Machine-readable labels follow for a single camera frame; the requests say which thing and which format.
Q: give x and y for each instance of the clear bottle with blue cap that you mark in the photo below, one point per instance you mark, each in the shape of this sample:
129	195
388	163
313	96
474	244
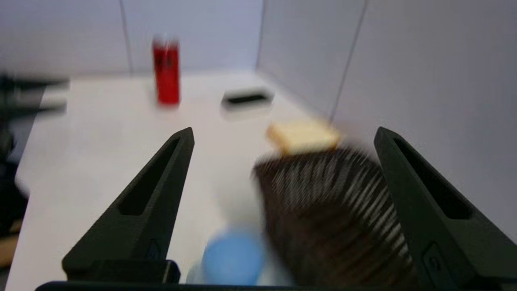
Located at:
232	258

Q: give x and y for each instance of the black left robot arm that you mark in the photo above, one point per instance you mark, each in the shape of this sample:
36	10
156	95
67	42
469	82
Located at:
24	85

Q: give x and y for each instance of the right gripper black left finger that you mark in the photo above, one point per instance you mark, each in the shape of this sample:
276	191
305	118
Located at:
137	238

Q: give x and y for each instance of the black and white board eraser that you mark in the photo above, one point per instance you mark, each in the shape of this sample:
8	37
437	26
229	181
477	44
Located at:
247	99

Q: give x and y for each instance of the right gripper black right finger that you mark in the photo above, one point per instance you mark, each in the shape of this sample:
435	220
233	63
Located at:
444	234

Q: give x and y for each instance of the red cola can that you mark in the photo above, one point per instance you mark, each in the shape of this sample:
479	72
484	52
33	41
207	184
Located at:
166	72

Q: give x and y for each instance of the toast bread slice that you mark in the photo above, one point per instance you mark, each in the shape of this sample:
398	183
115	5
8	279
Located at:
303	135

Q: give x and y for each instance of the dark brown wicker basket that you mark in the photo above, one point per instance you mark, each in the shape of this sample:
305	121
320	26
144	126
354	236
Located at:
335	218

